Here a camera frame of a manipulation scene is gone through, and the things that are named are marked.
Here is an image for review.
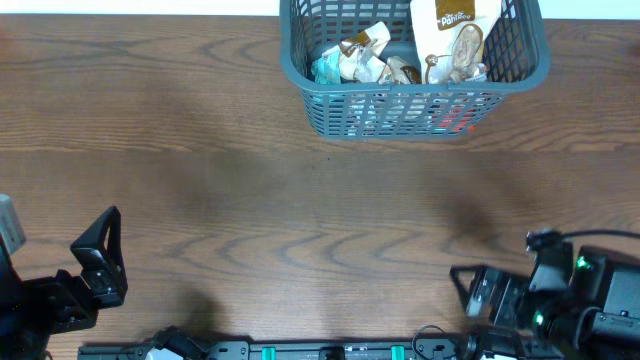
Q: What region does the cream Pantree snack bag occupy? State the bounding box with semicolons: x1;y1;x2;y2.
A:
410;0;502;84

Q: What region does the teal snack wrapper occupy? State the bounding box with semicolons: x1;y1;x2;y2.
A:
311;49;341;85

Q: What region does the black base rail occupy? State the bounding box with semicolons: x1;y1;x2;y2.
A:
77;327;566;360

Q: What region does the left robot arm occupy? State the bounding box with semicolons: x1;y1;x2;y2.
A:
1;206;128;359

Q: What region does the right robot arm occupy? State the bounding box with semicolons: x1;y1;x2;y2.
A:
449;242;639;359

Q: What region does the dark grey plastic basket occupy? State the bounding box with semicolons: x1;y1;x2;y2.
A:
279;0;551;139

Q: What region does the tan snack bag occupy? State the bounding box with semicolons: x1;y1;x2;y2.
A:
378;56;422;85

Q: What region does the orange biscuit package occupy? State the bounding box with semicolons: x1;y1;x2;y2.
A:
428;97;478;134

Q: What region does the cream snack bag with barcode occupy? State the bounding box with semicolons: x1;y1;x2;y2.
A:
322;22;391;83

